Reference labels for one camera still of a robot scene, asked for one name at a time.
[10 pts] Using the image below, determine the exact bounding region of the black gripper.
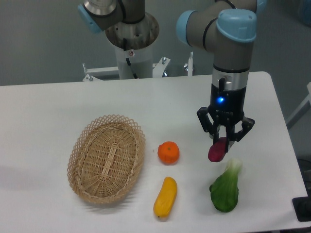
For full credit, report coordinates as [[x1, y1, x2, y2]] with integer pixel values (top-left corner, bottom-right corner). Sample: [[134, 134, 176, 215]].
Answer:
[[197, 84, 255, 152]]

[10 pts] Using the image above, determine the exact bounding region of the purple sweet potato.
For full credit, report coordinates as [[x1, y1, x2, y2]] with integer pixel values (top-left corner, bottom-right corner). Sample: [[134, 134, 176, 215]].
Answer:
[[208, 137, 227, 162]]

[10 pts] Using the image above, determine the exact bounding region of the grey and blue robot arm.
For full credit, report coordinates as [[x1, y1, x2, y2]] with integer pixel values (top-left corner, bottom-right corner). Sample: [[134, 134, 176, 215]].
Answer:
[[78, 0, 266, 152]]

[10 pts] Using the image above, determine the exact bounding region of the woven wicker basket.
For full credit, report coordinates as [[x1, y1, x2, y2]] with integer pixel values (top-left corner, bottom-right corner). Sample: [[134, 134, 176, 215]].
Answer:
[[67, 115, 145, 204]]

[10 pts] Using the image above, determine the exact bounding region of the green bok choy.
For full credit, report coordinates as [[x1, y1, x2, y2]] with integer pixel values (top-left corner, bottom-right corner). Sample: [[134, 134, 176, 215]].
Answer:
[[209, 158, 242, 213]]

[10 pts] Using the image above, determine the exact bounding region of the orange tangerine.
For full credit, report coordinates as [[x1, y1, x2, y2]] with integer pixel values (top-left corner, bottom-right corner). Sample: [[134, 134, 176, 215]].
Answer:
[[157, 141, 180, 165]]

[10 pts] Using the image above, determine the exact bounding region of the white furniture leg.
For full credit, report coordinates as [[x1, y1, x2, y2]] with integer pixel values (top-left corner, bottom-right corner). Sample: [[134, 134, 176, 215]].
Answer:
[[286, 83, 311, 130]]

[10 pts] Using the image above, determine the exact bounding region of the yellow mango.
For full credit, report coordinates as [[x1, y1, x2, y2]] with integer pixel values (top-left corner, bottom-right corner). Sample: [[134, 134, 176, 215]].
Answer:
[[153, 177, 178, 218]]

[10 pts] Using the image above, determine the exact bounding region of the black device at table edge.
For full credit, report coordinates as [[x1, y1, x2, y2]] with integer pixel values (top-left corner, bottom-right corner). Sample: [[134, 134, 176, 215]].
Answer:
[[292, 197, 311, 222]]

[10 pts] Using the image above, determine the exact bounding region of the white mounting frame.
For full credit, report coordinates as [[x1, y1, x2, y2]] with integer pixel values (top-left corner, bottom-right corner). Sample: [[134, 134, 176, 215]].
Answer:
[[82, 51, 195, 82]]

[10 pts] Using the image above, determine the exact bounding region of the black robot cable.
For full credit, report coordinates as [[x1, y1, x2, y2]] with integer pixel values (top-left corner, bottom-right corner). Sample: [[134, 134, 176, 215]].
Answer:
[[122, 38, 138, 80]]

